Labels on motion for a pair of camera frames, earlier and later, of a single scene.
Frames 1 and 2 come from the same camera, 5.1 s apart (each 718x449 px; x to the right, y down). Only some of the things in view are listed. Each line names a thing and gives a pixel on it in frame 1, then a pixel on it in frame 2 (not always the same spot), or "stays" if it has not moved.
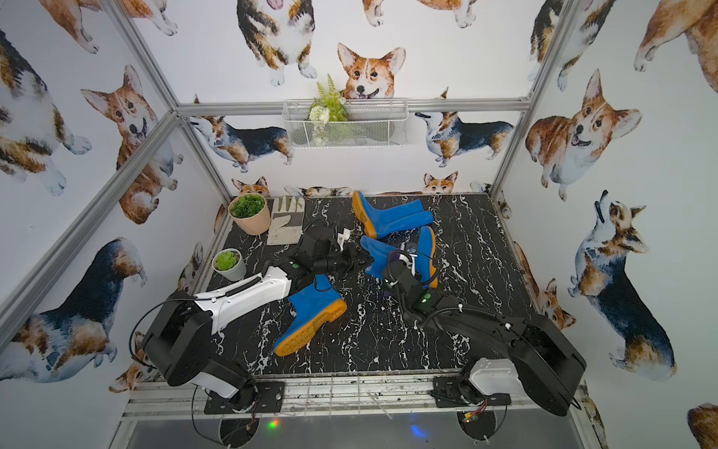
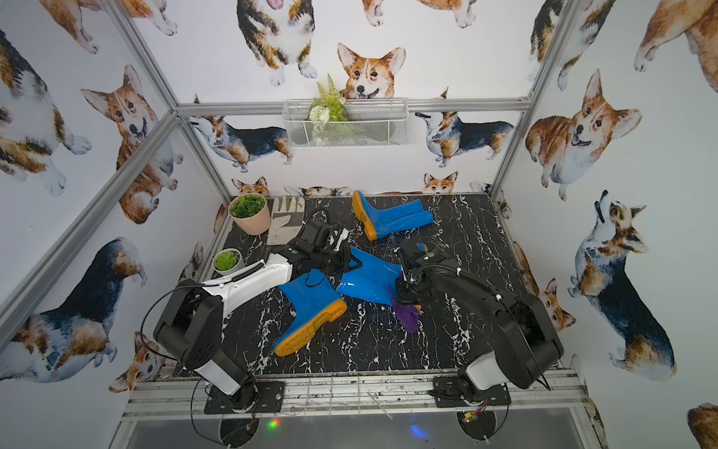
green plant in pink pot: x=246 y=206 stays
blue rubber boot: x=381 y=221 stays
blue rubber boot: x=379 y=252 → x=374 y=279
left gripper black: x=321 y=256 stays
